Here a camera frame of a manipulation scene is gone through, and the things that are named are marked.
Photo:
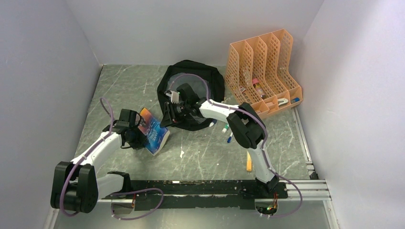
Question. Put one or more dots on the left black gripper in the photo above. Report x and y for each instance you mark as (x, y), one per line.
(140, 143)

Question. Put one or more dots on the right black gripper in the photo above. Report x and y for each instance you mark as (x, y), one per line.
(168, 117)

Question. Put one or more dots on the blue orange paperback book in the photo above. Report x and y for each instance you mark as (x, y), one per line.
(156, 135)

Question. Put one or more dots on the black student backpack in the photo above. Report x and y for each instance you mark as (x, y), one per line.
(205, 80)

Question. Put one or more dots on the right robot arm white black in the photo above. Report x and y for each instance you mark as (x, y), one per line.
(250, 133)

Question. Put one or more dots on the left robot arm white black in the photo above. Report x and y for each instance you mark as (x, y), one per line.
(76, 187)

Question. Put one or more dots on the blue white marker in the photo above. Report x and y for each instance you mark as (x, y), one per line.
(213, 122)

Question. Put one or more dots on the green capped white marker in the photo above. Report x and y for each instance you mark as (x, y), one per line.
(225, 128)

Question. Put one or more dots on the blue capped white pen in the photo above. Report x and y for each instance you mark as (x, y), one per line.
(230, 138)

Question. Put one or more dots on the yellow highlighter marker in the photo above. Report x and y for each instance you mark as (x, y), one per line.
(249, 164)

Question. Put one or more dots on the pink capped bottle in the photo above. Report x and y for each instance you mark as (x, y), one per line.
(259, 89)

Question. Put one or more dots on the orange plastic file organizer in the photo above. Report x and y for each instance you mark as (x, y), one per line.
(265, 57)

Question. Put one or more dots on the silver stapler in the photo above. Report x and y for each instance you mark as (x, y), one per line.
(282, 102)

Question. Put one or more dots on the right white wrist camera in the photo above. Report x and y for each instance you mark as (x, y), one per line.
(174, 96)

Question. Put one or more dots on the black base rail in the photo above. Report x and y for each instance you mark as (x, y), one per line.
(183, 203)

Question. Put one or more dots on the aluminium frame rail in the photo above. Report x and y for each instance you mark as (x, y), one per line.
(316, 191)

